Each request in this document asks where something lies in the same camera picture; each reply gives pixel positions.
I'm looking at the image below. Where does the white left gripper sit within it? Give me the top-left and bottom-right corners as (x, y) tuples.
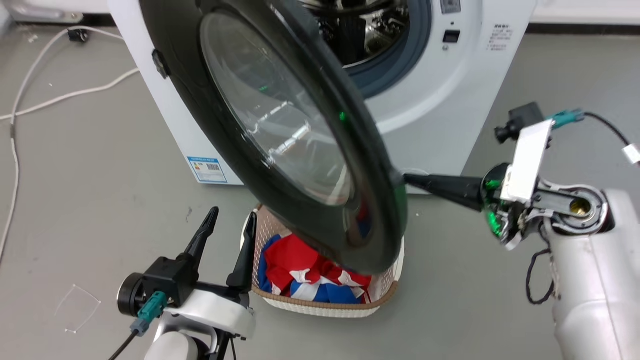
(164, 206), (258, 342)

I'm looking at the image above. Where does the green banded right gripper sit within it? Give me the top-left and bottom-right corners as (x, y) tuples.
(403, 163), (545, 252)

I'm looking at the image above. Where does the black round glass washer door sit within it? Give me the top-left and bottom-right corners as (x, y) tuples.
(139, 0), (409, 275)

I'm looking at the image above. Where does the white front-load washing machine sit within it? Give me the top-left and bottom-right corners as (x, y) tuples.
(107, 0), (538, 196)

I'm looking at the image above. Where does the red white blue clothing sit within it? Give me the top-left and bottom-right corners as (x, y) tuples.
(257, 232), (374, 305)

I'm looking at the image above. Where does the blue energy label sticker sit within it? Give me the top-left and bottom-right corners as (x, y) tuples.
(187, 156), (229, 185)

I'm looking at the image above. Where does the white woven laundry basket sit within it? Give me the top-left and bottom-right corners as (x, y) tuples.
(240, 202), (405, 319)

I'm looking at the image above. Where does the steel washer drum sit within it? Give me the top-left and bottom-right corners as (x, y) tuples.
(299, 0), (412, 69)

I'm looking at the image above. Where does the white right camera mount plate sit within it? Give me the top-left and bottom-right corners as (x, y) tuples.
(499, 119), (555, 205)

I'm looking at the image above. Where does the teal left camera connector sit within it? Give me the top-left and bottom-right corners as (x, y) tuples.
(130, 291), (168, 337)

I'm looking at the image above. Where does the teal camera connector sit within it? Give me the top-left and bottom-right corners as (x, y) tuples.
(546, 108), (586, 130)
(130, 291), (168, 337)

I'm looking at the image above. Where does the black right arm cable loop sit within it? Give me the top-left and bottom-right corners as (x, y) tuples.
(525, 248), (557, 306)

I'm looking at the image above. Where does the teal right camera connector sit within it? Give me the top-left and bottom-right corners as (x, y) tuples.
(546, 108), (586, 130)

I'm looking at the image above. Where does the black left camera cable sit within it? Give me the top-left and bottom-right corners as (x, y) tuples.
(107, 331), (139, 360)

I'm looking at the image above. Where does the black camera cable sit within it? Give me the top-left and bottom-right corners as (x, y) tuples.
(582, 112), (633, 148)
(107, 331), (139, 360)

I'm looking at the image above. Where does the black right camera cable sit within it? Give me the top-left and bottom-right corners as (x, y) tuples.
(582, 112), (633, 148)

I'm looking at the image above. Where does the thick white floor cable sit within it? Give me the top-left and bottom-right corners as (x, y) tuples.
(0, 67), (140, 122)

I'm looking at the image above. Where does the thin white floor cable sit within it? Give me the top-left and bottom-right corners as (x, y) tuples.
(0, 26), (124, 263)

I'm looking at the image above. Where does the grey pipe along wall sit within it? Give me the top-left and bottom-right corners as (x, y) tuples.
(2, 0), (85, 24)

